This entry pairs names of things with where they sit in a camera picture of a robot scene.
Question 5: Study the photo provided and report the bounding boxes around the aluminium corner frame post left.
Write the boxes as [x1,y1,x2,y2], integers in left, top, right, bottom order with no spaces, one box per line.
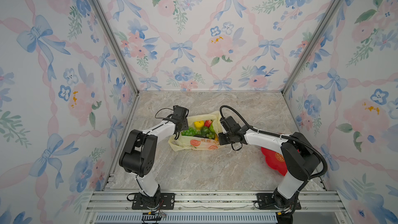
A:
[88,0,139,96]

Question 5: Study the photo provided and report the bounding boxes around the yellow fruit in bag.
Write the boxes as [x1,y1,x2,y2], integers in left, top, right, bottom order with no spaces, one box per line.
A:
[194,121,205,130]

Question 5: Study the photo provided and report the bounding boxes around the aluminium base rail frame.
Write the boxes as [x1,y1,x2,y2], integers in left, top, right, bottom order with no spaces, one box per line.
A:
[81,189,353,224]

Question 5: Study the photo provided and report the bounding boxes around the aluminium corner frame post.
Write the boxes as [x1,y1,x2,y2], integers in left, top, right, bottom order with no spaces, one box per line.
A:
[282,0,344,96]
[88,0,139,96]

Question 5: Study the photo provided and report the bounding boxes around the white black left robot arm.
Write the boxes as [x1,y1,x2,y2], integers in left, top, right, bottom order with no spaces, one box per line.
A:
[119,105,189,199]

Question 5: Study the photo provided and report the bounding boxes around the aluminium corner frame post right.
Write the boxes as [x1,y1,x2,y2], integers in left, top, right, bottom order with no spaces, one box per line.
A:
[282,0,344,96]

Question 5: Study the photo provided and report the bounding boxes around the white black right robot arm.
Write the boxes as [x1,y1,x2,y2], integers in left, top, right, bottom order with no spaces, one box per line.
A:
[219,116,327,200]

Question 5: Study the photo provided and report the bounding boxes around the red flower-shaped plate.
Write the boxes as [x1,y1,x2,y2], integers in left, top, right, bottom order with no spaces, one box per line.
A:
[261,147,288,176]

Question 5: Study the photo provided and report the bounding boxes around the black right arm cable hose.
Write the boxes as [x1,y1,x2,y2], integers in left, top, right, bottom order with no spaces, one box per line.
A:
[219,105,328,180]

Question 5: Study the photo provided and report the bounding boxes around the red fruit in bag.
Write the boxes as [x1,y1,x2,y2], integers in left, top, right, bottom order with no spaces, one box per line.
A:
[204,120,212,128]

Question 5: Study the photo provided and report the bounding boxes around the green grapes bunch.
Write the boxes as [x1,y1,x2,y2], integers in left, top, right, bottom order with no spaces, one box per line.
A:
[181,127,198,136]

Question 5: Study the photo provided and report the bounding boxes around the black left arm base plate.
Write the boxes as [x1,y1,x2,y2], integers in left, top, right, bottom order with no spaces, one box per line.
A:
[127,193,176,210]

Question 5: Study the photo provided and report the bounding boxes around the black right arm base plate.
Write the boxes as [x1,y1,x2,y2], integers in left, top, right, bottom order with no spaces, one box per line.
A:
[254,193,301,211]

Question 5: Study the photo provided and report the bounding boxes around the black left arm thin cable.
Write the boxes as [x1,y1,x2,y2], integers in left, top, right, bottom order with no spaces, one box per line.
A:
[154,108,175,122]

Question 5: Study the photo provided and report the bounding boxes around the pale yellow plastic bag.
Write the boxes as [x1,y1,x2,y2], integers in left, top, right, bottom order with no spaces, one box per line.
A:
[168,111,222,151]

